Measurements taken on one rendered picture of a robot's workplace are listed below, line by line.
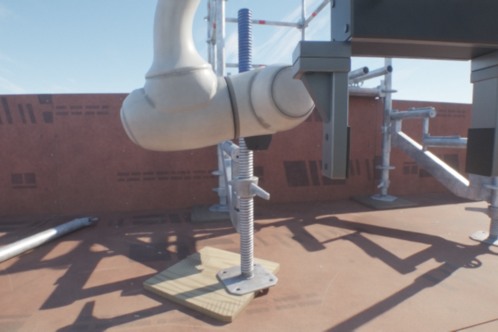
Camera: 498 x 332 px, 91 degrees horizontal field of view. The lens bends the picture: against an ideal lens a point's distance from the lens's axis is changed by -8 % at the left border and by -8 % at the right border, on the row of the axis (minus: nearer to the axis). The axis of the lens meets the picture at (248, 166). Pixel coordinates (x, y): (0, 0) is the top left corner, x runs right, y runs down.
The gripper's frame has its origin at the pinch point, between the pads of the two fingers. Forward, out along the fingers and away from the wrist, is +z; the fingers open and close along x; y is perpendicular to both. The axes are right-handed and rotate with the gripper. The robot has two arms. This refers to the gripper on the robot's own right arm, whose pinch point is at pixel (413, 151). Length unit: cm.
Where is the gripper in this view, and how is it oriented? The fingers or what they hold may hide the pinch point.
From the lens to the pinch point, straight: 25.1
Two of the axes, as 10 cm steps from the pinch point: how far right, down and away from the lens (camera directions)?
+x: 10.0, -0.1, 0.1
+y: 0.1, 1.1, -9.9
